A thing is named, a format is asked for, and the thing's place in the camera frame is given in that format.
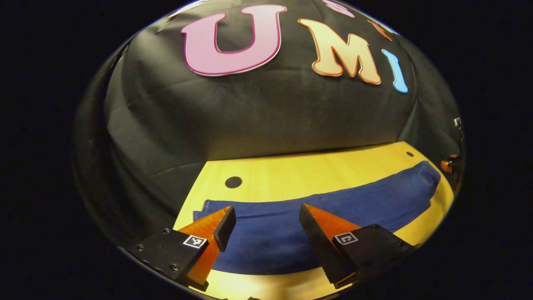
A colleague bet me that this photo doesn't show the black backdrop cloth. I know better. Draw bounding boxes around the black backdrop cloth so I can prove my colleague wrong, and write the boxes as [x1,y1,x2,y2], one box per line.
[73,0,463,246]

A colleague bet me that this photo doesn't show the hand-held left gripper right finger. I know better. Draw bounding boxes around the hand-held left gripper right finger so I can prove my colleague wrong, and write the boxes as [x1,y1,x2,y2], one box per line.
[299,203,418,289]

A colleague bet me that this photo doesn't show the blue denim jeans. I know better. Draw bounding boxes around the blue denim jeans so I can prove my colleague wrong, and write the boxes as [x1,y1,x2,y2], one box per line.
[193,160,441,275]

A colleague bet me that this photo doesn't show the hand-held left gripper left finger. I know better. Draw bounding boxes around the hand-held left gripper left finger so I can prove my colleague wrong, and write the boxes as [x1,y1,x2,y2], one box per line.
[126,205,237,292]

